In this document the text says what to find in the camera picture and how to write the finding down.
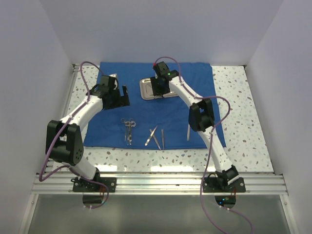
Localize stainless steel instrument tray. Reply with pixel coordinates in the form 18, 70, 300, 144
139, 78, 178, 100

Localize steel surgical scissors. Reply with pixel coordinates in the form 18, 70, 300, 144
124, 118, 136, 145

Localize blue surgical drape cloth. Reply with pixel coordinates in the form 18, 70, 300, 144
82, 61, 226, 150

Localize thin steel tweezers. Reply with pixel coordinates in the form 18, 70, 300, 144
149, 129, 161, 150

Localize angled steel tweezers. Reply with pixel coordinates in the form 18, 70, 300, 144
144, 126, 157, 146

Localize broad steel tweezers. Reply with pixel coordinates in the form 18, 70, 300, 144
187, 125, 191, 141

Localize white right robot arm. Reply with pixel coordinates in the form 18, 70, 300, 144
151, 61, 239, 192

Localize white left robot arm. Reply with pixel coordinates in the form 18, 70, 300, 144
46, 74, 130, 192

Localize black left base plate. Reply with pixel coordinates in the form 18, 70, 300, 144
71, 177, 117, 193

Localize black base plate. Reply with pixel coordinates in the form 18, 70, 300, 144
202, 177, 246, 193
71, 177, 117, 193

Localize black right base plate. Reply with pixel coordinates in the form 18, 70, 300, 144
202, 177, 246, 193

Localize aluminium mounting rail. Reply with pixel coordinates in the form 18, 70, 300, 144
31, 171, 288, 195

